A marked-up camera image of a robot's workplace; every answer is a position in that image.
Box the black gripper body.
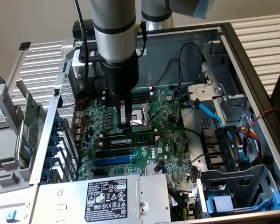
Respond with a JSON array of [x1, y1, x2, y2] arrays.
[[99, 55, 140, 101]]

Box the green RAM stick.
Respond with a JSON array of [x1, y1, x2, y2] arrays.
[[0, 157, 16, 172], [98, 132, 158, 148]]

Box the RAM stick held upright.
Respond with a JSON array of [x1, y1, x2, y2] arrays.
[[102, 126, 157, 135]]

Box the black RAM slot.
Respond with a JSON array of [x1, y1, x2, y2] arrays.
[[102, 86, 153, 95], [98, 136, 160, 150], [102, 89, 153, 98], [103, 94, 154, 106], [100, 128, 158, 140], [102, 91, 154, 101]]

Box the metal CPU socket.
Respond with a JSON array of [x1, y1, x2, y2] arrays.
[[115, 102, 153, 133]]

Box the metal socket cover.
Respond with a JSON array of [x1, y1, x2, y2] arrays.
[[142, 89, 164, 110]]

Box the thin metal locking lever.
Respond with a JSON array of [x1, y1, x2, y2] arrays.
[[147, 109, 163, 124]]

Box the long black expansion slot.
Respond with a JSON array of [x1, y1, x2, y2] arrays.
[[95, 148, 132, 159]]

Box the silver port block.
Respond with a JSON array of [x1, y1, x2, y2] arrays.
[[73, 111, 87, 143]]

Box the blue expansion slot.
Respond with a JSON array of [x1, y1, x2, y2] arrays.
[[94, 156, 133, 167]]

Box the silver open PC case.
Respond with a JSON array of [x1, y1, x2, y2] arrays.
[[29, 22, 280, 224]]

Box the green Dell motherboard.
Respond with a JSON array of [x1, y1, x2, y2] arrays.
[[77, 87, 196, 187]]

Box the short black expansion slot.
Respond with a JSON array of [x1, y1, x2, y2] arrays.
[[92, 168, 106, 177]]

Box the silver finned heatsink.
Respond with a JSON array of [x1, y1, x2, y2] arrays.
[[144, 163, 165, 176]]

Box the black box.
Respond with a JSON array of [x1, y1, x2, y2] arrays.
[[72, 20, 95, 40]]

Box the black power supply label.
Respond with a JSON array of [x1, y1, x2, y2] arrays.
[[84, 179, 128, 223]]

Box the green graphics card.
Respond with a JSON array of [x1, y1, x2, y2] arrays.
[[14, 78, 42, 168]]

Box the silver disk bay cage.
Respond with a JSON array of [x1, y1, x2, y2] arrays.
[[187, 40, 252, 123]]

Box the black fan shroud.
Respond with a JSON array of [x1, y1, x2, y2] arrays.
[[200, 126, 240, 175]]

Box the silver power supply unit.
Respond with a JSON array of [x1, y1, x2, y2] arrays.
[[29, 174, 172, 224]]

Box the grey parts rack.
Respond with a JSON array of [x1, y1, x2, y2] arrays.
[[0, 83, 49, 196]]

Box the blue disk tray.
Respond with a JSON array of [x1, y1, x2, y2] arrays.
[[205, 190, 280, 217]]

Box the grey disk bay cage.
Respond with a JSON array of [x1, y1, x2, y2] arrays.
[[196, 164, 280, 219]]

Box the blue case button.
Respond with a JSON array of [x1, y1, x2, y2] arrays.
[[6, 210, 18, 224]]

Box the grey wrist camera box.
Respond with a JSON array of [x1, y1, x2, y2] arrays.
[[71, 48, 97, 79]]

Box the thin black cable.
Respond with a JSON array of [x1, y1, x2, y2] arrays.
[[135, 21, 148, 56]]

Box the thick black camera cable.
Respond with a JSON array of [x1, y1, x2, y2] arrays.
[[72, 0, 91, 91]]

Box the red black twisted wire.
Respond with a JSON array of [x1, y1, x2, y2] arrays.
[[60, 97, 89, 109], [248, 106, 280, 129]]

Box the black wire plug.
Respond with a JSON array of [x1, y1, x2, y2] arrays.
[[153, 160, 167, 174]]

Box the blue SATA wire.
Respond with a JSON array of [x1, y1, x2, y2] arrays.
[[193, 98, 250, 165]]

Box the yellow black wire bundle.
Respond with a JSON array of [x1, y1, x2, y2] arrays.
[[167, 185, 196, 221]]

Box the red yellow power wires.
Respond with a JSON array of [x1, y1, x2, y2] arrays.
[[238, 125, 264, 165]]

